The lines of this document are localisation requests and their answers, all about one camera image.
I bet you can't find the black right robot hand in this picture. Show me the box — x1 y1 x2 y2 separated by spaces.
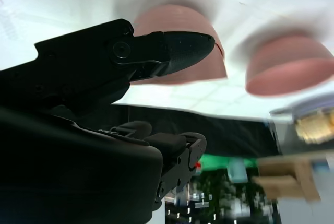
0 18 216 224

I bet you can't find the pink plastic bowl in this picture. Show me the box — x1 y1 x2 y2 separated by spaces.
130 4 228 86
245 29 334 97

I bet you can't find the green cloth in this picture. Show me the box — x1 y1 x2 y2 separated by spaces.
198 153 259 169

